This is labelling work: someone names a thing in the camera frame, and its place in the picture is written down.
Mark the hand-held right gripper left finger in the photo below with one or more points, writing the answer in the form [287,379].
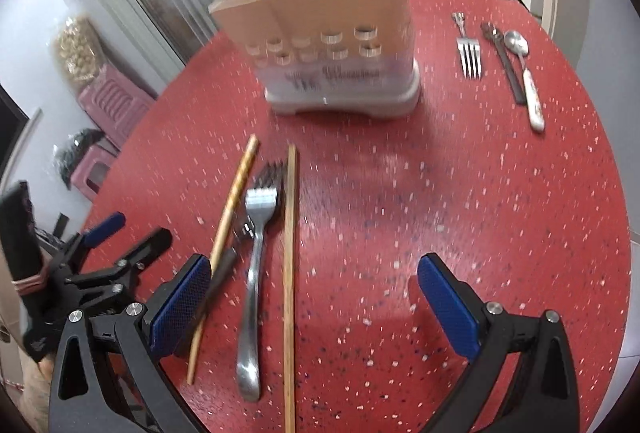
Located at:
[180,303]

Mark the plain wooden chopstick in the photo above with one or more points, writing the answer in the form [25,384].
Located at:
[290,273]

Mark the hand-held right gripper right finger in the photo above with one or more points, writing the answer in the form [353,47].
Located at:
[447,303]

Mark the black plastic fork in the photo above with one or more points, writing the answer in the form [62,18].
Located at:
[224,265]

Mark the small steel fork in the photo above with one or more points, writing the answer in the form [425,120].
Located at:
[469,55]

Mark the large steel fork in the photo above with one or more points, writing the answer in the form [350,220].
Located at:
[255,273]

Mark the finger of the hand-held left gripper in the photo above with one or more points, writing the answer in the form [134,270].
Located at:
[147,245]
[102,225]

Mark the person's left hand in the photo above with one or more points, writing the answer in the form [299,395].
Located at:
[36,385]

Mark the beige cutlery holder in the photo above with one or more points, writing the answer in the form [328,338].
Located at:
[325,13]

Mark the single pink stool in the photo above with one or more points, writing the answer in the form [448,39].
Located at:
[92,170]

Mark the black plastic bag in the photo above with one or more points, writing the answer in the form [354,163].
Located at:
[75,150]

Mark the stack of pink stools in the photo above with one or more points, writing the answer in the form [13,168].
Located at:
[117,100]

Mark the spiral patterned wooden chopstick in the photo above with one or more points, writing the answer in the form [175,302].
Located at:
[235,208]

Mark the clear bag of nuts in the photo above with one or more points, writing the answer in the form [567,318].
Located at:
[75,48]

